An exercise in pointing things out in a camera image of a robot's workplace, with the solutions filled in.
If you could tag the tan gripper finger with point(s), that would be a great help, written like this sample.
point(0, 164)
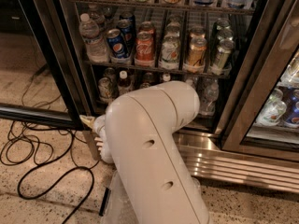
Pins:
point(87, 120)

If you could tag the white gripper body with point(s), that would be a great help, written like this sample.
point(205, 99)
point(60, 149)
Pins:
point(100, 129)

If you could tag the green 7up can front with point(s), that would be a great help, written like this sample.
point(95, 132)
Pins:
point(107, 91)

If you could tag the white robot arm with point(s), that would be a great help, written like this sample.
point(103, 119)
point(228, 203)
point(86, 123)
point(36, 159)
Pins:
point(139, 127)

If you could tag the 7up can behind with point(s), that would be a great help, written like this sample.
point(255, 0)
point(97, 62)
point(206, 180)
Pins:
point(110, 73)

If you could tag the amber can bottom shelf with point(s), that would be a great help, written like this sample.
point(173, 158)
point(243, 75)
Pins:
point(144, 85)

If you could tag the open fridge glass door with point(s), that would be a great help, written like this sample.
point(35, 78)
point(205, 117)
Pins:
point(39, 81)

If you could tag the water bottle middle shelf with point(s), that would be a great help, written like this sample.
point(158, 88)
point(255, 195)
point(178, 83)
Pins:
point(93, 39)

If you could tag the blue pepsi can front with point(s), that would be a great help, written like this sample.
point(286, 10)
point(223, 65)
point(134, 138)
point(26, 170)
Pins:
point(117, 44)

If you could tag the blue pepsi can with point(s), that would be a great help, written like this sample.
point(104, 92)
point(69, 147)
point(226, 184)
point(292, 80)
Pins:
point(126, 28)
point(117, 44)

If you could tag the red coca-cola can front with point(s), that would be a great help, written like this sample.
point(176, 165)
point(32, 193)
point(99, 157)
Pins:
point(144, 50)

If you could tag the red coca-cola can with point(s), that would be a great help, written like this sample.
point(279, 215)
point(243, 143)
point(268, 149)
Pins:
point(147, 26)
point(144, 50)

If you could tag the blue pepsi can behind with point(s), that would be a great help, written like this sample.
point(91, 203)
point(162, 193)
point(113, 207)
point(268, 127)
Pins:
point(126, 28)

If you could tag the white green can front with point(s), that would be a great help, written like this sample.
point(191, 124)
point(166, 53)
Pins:
point(169, 56)

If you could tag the red coca-cola can behind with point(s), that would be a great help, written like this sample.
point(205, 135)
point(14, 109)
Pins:
point(147, 26)

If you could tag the gold can front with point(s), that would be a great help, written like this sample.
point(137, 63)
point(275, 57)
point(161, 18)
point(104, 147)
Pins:
point(195, 60)

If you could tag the green silver can front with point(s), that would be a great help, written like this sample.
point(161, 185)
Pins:
point(222, 53)

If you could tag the stainless steel glass-door fridge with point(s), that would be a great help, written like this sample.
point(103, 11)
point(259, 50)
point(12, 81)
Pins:
point(230, 145)

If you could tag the white can right compartment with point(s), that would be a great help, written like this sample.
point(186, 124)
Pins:
point(271, 114)

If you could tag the blue pepsi can right compartment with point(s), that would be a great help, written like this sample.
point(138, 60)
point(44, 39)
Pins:
point(291, 117)

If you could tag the brown tea bottle left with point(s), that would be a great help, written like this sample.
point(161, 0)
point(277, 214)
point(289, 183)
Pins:
point(125, 84)

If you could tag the brown tea bottle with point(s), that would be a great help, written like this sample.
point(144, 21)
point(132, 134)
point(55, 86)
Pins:
point(125, 84)
point(165, 77)

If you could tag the brown tea bottle right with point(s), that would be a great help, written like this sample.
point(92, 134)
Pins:
point(165, 77)

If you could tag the water bottle bottom right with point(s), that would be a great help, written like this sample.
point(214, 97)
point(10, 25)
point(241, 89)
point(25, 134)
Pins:
point(209, 97)

